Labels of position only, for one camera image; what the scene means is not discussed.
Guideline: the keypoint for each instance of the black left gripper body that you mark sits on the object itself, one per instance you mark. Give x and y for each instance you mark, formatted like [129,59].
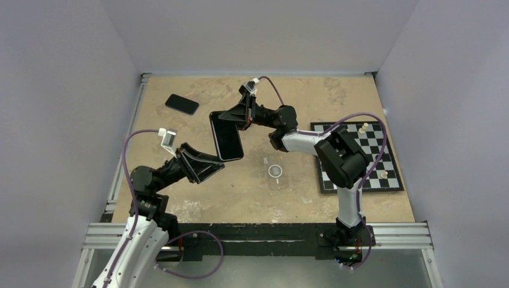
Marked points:
[185,165]

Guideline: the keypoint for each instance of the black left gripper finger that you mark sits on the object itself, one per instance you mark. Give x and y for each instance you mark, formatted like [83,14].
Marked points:
[207,170]
[200,156]

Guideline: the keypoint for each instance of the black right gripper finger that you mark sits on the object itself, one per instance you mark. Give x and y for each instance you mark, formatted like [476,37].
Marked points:
[241,124]
[236,112]

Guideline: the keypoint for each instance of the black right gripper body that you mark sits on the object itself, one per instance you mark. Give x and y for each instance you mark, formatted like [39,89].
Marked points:
[255,111]

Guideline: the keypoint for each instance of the black phone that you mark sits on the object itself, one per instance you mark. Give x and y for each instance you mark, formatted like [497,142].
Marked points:
[226,138]

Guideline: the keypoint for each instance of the blue phone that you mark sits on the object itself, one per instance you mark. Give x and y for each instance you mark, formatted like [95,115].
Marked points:
[182,104]

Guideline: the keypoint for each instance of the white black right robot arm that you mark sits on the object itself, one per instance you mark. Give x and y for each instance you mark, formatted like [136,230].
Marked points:
[343,160]

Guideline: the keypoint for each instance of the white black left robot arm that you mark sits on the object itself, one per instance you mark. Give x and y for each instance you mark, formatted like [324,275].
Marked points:
[149,227]

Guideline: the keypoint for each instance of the black front mounting bar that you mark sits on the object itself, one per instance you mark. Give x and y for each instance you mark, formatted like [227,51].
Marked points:
[323,241]

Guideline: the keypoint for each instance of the white chess piece tall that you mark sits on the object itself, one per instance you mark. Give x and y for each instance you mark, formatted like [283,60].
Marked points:
[363,128]

